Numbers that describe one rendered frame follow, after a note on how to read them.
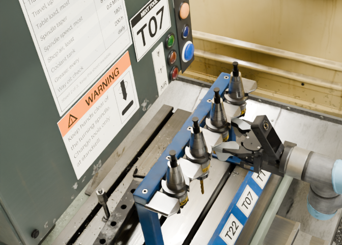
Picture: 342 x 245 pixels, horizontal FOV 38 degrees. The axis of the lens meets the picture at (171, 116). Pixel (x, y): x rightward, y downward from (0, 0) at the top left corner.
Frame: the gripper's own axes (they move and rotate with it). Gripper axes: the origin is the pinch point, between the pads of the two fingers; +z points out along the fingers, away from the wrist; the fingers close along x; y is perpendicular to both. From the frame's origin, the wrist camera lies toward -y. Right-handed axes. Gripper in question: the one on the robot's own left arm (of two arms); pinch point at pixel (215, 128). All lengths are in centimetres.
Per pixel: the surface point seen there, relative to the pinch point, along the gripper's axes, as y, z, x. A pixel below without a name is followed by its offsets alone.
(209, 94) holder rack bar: -3.5, 5.4, 7.9
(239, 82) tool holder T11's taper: -8.4, -2.2, 10.2
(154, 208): -2.5, 0.2, -29.6
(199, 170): -2.6, -3.7, -16.0
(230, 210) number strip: 22.9, -7.5, -6.4
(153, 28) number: -51, -5, -30
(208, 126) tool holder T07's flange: -3.3, 0.4, -2.9
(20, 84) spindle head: -60, -5, -55
